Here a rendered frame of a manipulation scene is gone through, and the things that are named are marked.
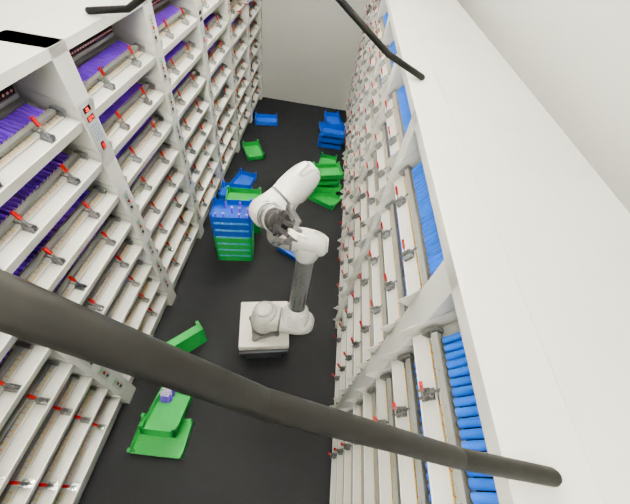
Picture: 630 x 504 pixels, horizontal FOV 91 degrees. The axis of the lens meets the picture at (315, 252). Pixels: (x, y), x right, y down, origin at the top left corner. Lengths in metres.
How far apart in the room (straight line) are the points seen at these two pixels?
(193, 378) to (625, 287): 0.95
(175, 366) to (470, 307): 0.59
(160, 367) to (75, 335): 0.05
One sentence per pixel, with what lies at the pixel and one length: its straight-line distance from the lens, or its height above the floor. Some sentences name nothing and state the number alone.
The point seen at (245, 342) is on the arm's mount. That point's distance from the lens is 2.15.
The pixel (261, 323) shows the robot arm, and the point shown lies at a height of 0.47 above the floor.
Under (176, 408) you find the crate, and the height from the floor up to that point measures 0.05.
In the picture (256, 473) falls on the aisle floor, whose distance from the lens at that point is 2.24.
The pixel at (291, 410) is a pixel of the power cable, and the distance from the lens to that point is 0.29.
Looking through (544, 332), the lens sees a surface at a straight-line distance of 0.77.
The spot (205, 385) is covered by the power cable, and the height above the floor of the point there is 2.01.
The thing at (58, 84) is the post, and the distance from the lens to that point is 1.57.
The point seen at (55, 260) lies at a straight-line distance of 1.59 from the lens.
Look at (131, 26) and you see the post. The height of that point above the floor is 1.63.
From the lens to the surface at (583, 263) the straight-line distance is 0.99.
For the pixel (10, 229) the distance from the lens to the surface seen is 1.50.
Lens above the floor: 2.24
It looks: 51 degrees down
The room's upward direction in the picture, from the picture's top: 11 degrees clockwise
